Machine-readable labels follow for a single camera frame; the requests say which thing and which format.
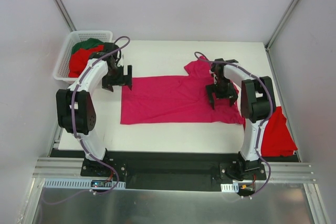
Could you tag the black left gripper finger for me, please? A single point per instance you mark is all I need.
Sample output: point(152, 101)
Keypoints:
point(107, 83)
point(128, 77)

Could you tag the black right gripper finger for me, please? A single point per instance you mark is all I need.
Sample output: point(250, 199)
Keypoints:
point(210, 92)
point(232, 96)

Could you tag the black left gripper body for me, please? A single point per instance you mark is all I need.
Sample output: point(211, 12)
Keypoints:
point(118, 77)

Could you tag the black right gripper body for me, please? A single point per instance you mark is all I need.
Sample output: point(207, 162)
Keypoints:
point(222, 94)

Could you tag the pink t shirt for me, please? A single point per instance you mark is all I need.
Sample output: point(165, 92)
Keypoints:
point(176, 99)

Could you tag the white perforated plastic basket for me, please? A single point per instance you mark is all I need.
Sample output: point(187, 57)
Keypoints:
point(61, 69)

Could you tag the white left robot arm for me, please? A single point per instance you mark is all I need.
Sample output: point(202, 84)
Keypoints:
point(75, 110)

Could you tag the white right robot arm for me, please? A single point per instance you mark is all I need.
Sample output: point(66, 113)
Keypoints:
point(257, 104)

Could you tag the red t shirt in basket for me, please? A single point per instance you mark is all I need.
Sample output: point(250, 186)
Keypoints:
point(79, 58)

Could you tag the green t shirt in basket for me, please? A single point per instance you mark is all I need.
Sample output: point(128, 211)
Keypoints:
point(92, 44)

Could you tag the folded red t shirt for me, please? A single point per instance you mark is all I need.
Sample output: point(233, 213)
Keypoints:
point(277, 140)

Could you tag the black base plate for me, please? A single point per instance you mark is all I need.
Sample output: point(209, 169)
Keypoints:
point(170, 171)

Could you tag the right aluminium frame post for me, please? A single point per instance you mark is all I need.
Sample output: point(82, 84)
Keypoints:
point(281, 24)

